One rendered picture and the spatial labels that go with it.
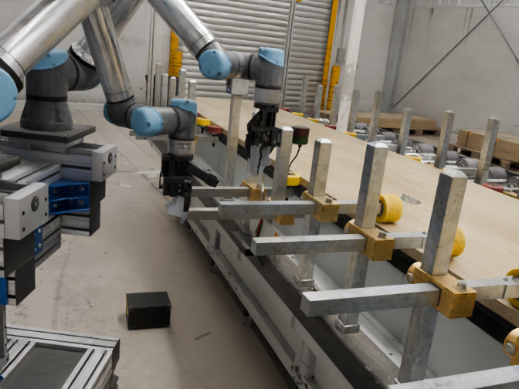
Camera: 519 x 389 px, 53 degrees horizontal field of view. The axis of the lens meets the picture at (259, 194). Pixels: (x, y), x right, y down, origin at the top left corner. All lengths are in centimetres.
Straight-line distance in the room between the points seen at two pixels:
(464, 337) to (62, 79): 129
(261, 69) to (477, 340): 87
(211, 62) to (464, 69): 948
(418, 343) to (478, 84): 948
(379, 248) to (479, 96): 930
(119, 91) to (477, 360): 109
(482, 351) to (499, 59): 912
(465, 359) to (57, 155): 123
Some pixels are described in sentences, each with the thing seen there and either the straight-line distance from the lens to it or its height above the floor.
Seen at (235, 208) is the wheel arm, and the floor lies 95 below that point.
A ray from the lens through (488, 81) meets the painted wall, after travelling 1031.
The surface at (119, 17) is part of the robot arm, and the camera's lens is 169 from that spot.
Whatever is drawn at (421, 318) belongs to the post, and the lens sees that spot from 107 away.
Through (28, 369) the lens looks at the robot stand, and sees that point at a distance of 203.
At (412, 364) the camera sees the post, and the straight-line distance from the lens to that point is 111.
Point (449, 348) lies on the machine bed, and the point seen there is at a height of 71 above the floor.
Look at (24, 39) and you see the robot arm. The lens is 115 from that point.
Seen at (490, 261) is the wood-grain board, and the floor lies 90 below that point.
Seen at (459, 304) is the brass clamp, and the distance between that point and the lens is 99.
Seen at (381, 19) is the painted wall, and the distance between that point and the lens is 1179.
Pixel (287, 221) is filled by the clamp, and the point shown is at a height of 83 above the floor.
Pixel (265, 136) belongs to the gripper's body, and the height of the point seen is 110.
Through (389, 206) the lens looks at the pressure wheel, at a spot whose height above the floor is 96.
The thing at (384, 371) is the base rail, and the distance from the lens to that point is 122.
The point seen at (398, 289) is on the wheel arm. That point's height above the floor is 96.
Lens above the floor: 135
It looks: 16 degrees down
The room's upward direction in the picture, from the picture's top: 6 degrees clockwise
